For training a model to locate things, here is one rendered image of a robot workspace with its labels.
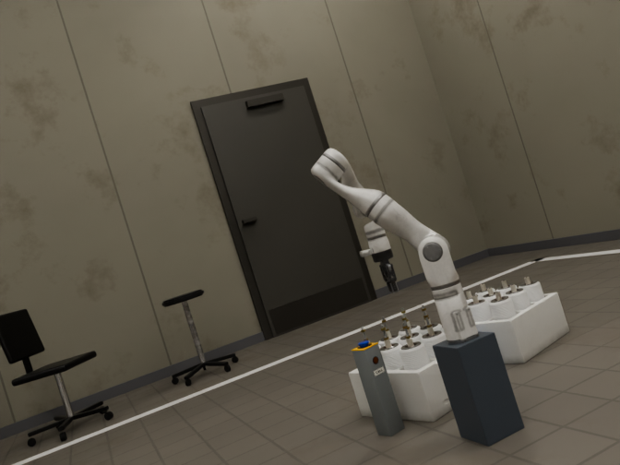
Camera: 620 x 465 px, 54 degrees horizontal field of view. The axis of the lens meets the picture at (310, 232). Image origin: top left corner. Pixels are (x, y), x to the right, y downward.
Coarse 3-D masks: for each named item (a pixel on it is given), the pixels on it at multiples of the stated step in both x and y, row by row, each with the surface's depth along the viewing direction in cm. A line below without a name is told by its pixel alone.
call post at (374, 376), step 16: (352, 352) 214; (368, 352) 210; (368, 368) 210; (384, 368) 213; (368, 384) 212; (384, 384) 212; (368, 400) 214; (384, 400) 210; (384, 416) 209; (400, 416) 213; (384, 432) 212
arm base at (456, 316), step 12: (456, 288) 182; (444, 300) 183; (456, 300) 182; (444, 312) 183; (456, 312) 181; (468, 312) 183; (444, 324) 185; (456, 324) 182; (468, 324) 182; (456, 336) 182; (468, 336) 182
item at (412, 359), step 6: (414, 348) 217; (420, 348) 217; (402, 354) 218; (408, 354) 217; (414, 354) 216; (420, 354) 216; (426, 354) 219; (402, 360) 219; (408, 360) 217; (414, 360) 216; (420, 360) 216; (426, 360) 218; (408, 366) 218; (414, 366) 216; (420, 366) 216
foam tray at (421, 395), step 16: (400, 368) 223; (432, 368) 214; (352, 384) 241; (400, 384) 219; (416, 384) 212; (432, 384) 213; (400, 400) 221; (416, 400) 214; (432, 400) 212; (448, 400) 216; (416, 416) 216; (432, 416) 210
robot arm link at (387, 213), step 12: (384, 204) 187; (396, 204) 189; (372, 216) 189; (384, 216) 187; (396, 216) 187; (408, 216) 189; (384, 228) 191; (396, 228) 189; (408, 228) 189; (420, 228) 190; (408, 240) 192; (420, 240) 190
